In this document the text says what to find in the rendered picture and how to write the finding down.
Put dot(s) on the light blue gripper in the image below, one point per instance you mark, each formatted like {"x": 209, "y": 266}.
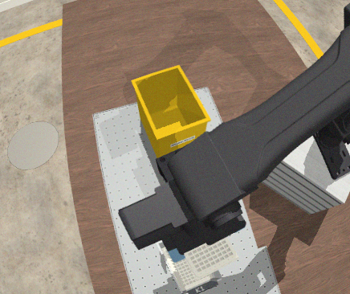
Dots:
{"x": 194, "y": 236}

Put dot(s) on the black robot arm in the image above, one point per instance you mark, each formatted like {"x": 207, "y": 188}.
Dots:
{"x": 223, "y": 166}

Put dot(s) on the white well plate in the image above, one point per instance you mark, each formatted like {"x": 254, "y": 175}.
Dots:
{"x": 183, "y": 273}
{"x": 209, "y": 259}

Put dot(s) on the yellow open-top bin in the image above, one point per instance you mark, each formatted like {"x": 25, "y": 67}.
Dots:
{"x": 171, "y": 103}

